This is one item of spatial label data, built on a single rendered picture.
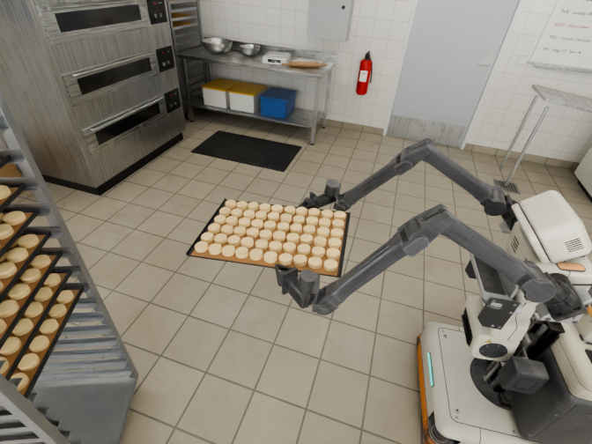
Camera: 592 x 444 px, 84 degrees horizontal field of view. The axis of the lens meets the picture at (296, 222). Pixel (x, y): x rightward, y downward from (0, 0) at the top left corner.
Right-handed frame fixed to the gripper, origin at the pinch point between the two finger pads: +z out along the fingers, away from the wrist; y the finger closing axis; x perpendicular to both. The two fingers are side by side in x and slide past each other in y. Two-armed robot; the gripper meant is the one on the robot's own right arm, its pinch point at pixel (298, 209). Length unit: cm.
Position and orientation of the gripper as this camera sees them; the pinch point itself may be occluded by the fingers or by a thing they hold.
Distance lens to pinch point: 150.5
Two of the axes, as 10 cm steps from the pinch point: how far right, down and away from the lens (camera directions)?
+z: -8.4, 3.2, -4.3
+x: 5.4, 5.1, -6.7
